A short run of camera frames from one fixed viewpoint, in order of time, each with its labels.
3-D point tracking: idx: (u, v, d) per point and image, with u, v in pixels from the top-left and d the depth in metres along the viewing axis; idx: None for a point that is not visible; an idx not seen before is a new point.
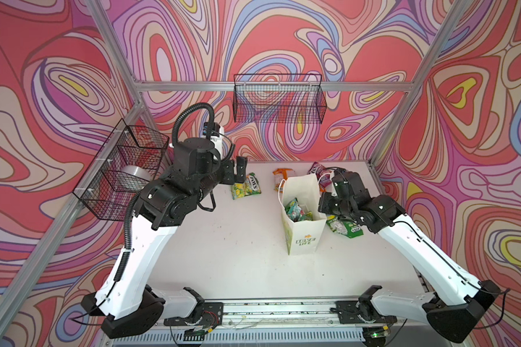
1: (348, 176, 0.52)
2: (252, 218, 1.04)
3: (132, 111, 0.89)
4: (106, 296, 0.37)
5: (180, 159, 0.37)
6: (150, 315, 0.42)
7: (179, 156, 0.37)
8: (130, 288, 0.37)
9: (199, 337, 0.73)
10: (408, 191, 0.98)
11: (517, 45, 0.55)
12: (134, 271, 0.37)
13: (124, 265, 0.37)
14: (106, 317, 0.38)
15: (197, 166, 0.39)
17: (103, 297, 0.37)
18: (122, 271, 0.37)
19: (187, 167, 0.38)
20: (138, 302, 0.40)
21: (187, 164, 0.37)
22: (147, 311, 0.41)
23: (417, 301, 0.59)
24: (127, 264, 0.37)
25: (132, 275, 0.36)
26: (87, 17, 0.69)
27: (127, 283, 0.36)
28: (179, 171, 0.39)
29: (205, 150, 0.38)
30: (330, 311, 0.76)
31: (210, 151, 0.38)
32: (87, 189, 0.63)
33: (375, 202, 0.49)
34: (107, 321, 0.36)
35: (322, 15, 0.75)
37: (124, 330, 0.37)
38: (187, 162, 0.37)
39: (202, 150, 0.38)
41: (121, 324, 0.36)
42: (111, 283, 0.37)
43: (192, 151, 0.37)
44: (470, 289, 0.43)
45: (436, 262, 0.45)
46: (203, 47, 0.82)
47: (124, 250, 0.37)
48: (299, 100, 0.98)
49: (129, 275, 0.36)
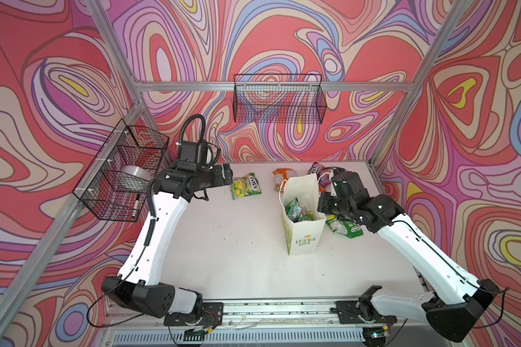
1: (347, 176, 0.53)
2: (252, 218, 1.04)
3: (132, 111, 0.89)
4: (134, 266, 0.40)
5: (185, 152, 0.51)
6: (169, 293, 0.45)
7: (186, 150, 0.51)
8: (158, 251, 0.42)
9: (199, 337, 0.73)
10: (408, 191, 0.98)
11: (517, 45, 0.55)
12: (162, 235, 0.43)
13: (151, 231, 0.43)
14: (137, 285, 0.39)
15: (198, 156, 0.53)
17: (129, 269, 0.40)
18: (150, 236, 0.42)
19: (192, 155, 0.51)
20: (159, 275, 0.43)
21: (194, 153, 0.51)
22: (168, 286, 0.44)
23: (417, 300, 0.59)
24: (154, 230, 0.43)
25: (160, 238, 0.42)
26: (88, 17, 0.69)
27: (156, 246, 0.42)
28: (184, 162, 0.52)
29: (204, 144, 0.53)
30: (330, 311, 0.76)
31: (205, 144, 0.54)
32: (87, 189, 0.63)
33: (374, 202, 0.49)
34: (139, 286, 0.39)
35: (322, 15, 0.75)
37: (154, 303, 0.40)
38: (193, 152, 0.51)
39: (202, 145, 0.53)
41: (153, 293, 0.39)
42: (137, 253, 0.41)
43: (197, 144, 0.51)
44: (469, 288, 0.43)
45: (435, 260, 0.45)
46: (203, 47, 0.82)
47: (149, 217, 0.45)
48: (299, 100, 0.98)
49: (155, 240, 0.42)
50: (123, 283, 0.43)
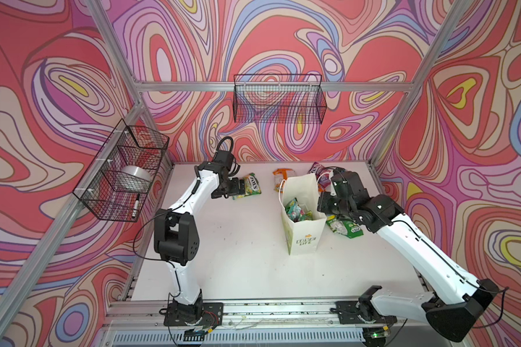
1: (347, 176, 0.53)
2: (252, 218, 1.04)
3: (132, 111, 0.89)
4: (182, 203, 0.54)
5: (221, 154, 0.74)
6: (197, 241, 0.55)
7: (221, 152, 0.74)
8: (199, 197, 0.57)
9: (199, 337, 0.73)
10: (408, 191, 0.98)
11: (517, 45, 0.55)
12: (205, 189, 0.59)
13: (197, 186, 0.59)
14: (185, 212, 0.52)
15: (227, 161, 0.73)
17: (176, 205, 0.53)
18: (196, 188, 0.58)
19: (224, 157, 0.74)
20: None
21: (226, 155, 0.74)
22: (197, 236, 0.55)
23: (417, 300, 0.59)
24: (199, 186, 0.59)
25: (203, 189, 0.59)
26: (88, 17, 0.69)
27: (198, 195, 0.57)
28: (218, 160, 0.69)
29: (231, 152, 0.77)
30: (330, 311, 0.76)
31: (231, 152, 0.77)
32: (87, 189, 0.63)
33: (374, 202, 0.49)
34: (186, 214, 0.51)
35: (322, 15, 0.75)
37: (192, 232, 0.51)
38: (225, 156, 0.74)
39: (230, 152, 0.76)
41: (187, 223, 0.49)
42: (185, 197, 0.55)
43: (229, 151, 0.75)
44: (469, 288, 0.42)
45: (434, 259, 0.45)
46: (203, 48, 0.82)
47: (196, 178, 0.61)
48: (299, 100, 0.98)
49: (199, 191, 0.58)
50: (169, 214, 0.53)
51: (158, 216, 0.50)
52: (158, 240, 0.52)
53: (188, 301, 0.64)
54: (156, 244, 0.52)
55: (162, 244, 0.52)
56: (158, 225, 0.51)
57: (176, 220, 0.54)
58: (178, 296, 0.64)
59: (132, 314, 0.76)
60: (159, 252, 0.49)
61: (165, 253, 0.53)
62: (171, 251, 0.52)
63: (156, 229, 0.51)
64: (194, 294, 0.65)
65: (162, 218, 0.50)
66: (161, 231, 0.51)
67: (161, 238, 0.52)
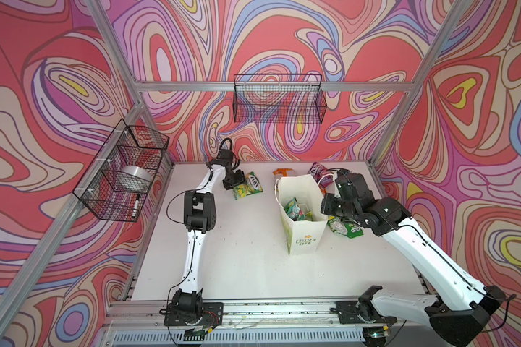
1: (352, 177, 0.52)
2: (252, 217, 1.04)
3: (132, 111, 0.89)
4: (203, 186, 0.72)
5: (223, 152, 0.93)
6: (215, 214, 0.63)
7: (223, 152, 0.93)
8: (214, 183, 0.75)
9: (199, 337, 0.73)
10: (408, 191, 0.98)
11: (517, 45, 0.55)
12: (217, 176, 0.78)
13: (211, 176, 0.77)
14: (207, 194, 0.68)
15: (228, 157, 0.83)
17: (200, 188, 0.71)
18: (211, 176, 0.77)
19: (226, 155, 0.92)
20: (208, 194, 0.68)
21: (227, 151, 0.93)
22: (215, 210, 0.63)
23: (420, 303, 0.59)
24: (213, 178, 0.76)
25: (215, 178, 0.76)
26: (88, 17, 0.69)
27: (214, 181, 0.75)
28: (221, 156, 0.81)
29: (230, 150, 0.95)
30: (330, 311, 0.76)
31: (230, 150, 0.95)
32: (87, 189, 0.63)
33: (380, 204, 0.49)
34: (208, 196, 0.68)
35: (322, 15, 0.75)
37: (210, 207, 0.68)
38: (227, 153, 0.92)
39: (231, 150, 0.95)
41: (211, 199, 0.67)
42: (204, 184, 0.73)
43: (230, 150, 0.95)
44: (476, 295, 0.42)
45: (441, 265, 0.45)
46: (203, 47, 0.82)
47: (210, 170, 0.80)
48: (299, 100, 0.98)
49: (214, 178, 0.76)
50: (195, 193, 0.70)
51: (188, 192, 0.69)
52: (187, 214, 0.69)
53: (193, 286, 0.67)
54: (184, 217, 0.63)
55: (189, 217, 0.70)
56: (187, 202, 0.68)
57: (200, 199, 0.72)
58: (185, 279, 0.68)
59: (132, 314, 0.76)
60: (186, 223, 0.70)
61: (192, 223, 0.70)
62: (197, 223, 0.69)
63: (185, 205, 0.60)
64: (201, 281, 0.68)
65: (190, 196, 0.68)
66: (188, 207, 0.69)
67: (189, 212, 0.69)
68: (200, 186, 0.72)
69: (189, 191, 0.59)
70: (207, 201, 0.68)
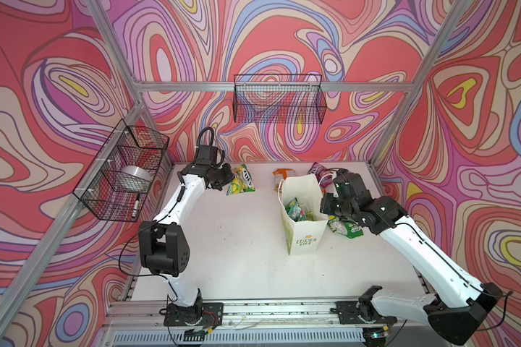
1: (349, 177, 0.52)
2: (252, 217, 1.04)
3: (132, 111, 0.89)
4: (167, 213, 0.50)
5: (202, 151, 0.68)
6: (187, 254, 0.53)
7: (203, 149, 0.68)
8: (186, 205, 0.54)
9: (199, 337, 0.73)
10: (408, 191, 0.98)
11: (517, 45, 0.55)
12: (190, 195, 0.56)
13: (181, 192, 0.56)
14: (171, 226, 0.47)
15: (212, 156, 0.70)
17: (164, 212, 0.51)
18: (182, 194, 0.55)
19: (208, 155, 0.68)
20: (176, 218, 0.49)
21: (211, 150, 0.70)
22: (187, 246, 0.52)
23: (418, 302, 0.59)
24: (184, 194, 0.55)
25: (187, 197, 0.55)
26: (88, 17, 0.69)
27: (184, 203, 0.53)
28: (201, 159, 0.68)
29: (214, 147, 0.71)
30: (330, 311, 0.76)
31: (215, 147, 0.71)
32: (88, 189, 0.64)
33: (378, 204, 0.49)
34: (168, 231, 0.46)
35: (322, 15, 0.75)
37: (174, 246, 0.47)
38: (208, 152, 0.68)
39: (213, 147, 0.70)
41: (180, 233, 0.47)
42: (171, 206, 0.52)
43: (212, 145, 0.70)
44: (472, 291, 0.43)
45: (440, 264, 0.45)
46: (203, 48, 0.82)
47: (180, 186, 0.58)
48: (299, 100, 1.00)
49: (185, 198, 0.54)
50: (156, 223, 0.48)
51: (146, 228, 0.47)
52: (145, 254, 0.48)
53: (187, 304, 0.64)
54: (143, 258, 0.49)
55: (149, 258, 0.49)
56: (144, 238, 0.47)
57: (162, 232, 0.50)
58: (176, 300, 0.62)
59: (132, 314, 0.76)
60: (147, 265, 0.49)
61: (155, 265, 0.49)
62: (161, 264, 0.49)
63: (142, 243, 0.47)
64: (192, 296, 0.64)
65: (147, 232, 0.47)
66: (147, 244, 0.47)
67: (147, 252, 0.48)
68: (159, 215, 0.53)
69: (147, 227, 0.47)
70: (171, 237, 0.46)
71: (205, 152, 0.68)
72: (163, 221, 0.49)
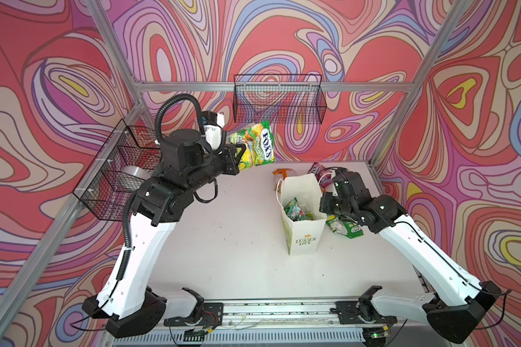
1: (349, 176, 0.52)
2: (252, 217, 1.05)
3: (132, 111, 0.89)
4: (108, 297, 0.37)
5: (167, 155, 0.36)
6: (160, 309, 0.44)
7: (167, 152, 0.35)
8: (132, 285, 0.37)
9: (199, 337, 0.73)
10: (408, 191, 0.98)
11: (517, 45, 0.55)
12: (137, 270, 0.37)
13: (125, 264, 0.37)
14: (111, 318, 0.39)
15: (187, 160, 0.38)
17: (104, 297, 0.37)
18: (124, 270, 0.37)
19: (176, 161, 0.37)
20: (141, 302, 0.40)
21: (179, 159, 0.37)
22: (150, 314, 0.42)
23: (417, 301, 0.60)
24: (129, 263, 0.37)
25: (133, 274, 0.37)
26: (88, 17, 0.69)
27: (129, 282, 0.37)
28: (168, 166, 0.38)
29: (192, 143, 0.37)
30: (330, 311, 0.76)
31: (197, 142, 0.38)
32: (87, 189, 0.63)
33: (377, 202, 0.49)
34: (111, 320, 0.36)
35: (322, 15, 0.75)
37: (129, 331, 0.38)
38: (175, 157, 0.36)
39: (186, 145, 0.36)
41: (128, 322, 0.37)
42: (113, 283, 0.37)
43: (179, 144, 0.36)
44: (470, 290, 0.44)
45: (439, 263, 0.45)
46: (203, 48, 0.82)
47: (124, 248, 0.38)
48: (299, 100, 1.00)
49: (130, 274, 0.37)
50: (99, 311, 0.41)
51: (90, 314, 0.37)
52: None
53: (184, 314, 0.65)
54: None
55: None
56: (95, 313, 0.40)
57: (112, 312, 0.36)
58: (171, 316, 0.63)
59: None
60: None
61: None
62: None
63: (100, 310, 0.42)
64: (185, 310, 0.61)
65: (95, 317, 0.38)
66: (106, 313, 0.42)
67: None
68: (101, 299, 0.37)
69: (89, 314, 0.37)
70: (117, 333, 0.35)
71: (170, 154, 0.35)
72: (105, 308, 0.37)
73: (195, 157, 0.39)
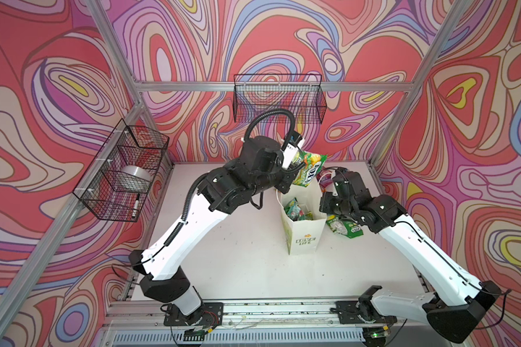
1: (349, 176, 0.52)
2: (252, 217, 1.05)
3: (132, 111, 0.89)
4: (152, 257, 0.41)
5: (246, 153, 0.40)
6: (182, 286, 0.46)
7: (247, 150, 0.39)
8: (174, 256, 0.41)
9: (199, 337, 0.73)
10: (408, 191, 0.98)
11: (517, 45, 0.55)
12: (182, 243, 0.40)
13: (175, 235, 0.40)
14: (147, 276, 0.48)
15: (260, 165, 0.42)
17: (147, 256, 0.41)
18: (172, 240, 0.40)
19: (250, 163, 0.40)
20: (173, 272, 0.43)
21: (252, 163, 0.40)
22: (174, 290, 0.45)
23: (417, 301, 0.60)
24: (178, 236, 0.40)
25: (178, 246, 0.40)
26: (87, 17, 0.69)
27: (173, 251, 0.40)
28: (242, 164, 0.42)
29: (270, 152, 0.40)
30: (330, 311, 0.76)
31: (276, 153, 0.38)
32: (87, 189, 0.63)
33: (377, 202, 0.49)
34: (147, 278, 0.39)
35: (322, 15, 0.75)
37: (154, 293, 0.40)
38: (252, 160, 0.39)
39: (263, 153, 0.40)
41: (157, 285, 0.40)
42: (159, 246, 0.41)
43: (260, 149, 0.39)
44: (471, 290, 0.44)
45: (439, 263, 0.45)
46: (203, 48, 0.82)
47: (179, 220, 0.41)
48: (299, 100, 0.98)
49: (174, 246, 0.40)
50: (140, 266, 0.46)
51: (132, 264, 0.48)
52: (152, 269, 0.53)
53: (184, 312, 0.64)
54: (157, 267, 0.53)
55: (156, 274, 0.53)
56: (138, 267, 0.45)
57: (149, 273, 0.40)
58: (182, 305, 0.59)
59: (132, 314, 0.76)
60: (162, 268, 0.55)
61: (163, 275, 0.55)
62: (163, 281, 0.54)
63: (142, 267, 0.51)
64: (190, 306, 0.62)
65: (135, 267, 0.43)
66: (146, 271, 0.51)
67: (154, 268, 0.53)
68: (145, 256, 0.42)
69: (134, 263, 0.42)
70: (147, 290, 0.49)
71: (248, 155, 0.39)
72: (145, 264, 0.41)
73: (269, 165, 0.42)
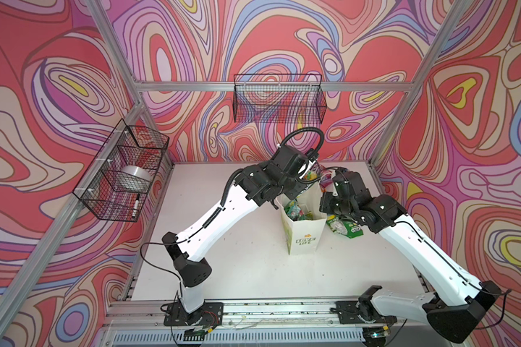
1: (349, 176, 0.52)
2: (252, 217, 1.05)
3: (132, 111, 0.89)
4: (187, 238, 0.44)
5: (281, 156, 0.48)
6: (206, 273, 0.50)
7: (282, 154, 0.47)
8: (208, 238, 0.44)
9: (199, 337, 0.73)
10: (408, 191, 0.98)
11: (517, 45, 0.55)
12: (218, 226, 0.44)
13: (213, 217, 0.45)
14: (182, 255, 0.43)
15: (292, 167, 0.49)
17: (184, 238, 0.45)
18: (210, 221, 0.44)
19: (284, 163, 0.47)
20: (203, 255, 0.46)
21: (289, 161, 0.48)
22: (202, 271, 0.48)
23: (417, 301, 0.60)
24: (215, 219, 0.44)
25: (214, 228, 0.44)
26: (87, 17, 0.69)
27: (210, 233, 0.44)
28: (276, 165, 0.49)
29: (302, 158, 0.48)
30: (330, 311, 0.76)
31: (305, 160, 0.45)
32: (87, 189, 0.63)
33: (377, 202, 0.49)
34: (182, 257, 0.43)
35: (322, 15, 0.75)
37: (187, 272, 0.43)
38: (287, 160, 0.47)
39: (298, 157, 0.48)
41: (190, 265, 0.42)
42: (196, 228, 0.45)
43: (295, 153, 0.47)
44: (471, 290, 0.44)
45: (439, 263, 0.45)
46: (203, 48, 0.82)
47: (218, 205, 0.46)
48: (299, 100, 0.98)
49: (211, 229, 0.44)
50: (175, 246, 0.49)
51: (166, 243, 0.45)
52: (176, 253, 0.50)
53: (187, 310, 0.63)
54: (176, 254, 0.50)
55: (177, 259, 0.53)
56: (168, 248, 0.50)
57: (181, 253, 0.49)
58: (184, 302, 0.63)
59: (132, 314, 0.76)
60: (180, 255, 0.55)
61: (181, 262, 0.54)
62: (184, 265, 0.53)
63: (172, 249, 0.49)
64: (193, 304, 0.62)
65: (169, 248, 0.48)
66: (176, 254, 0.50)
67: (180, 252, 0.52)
68: (181, 237, 0.45)
69: (168, 242, 0.45)
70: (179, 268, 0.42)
71: (284, 157, 0.47)
72: (180, 245, 0.44)
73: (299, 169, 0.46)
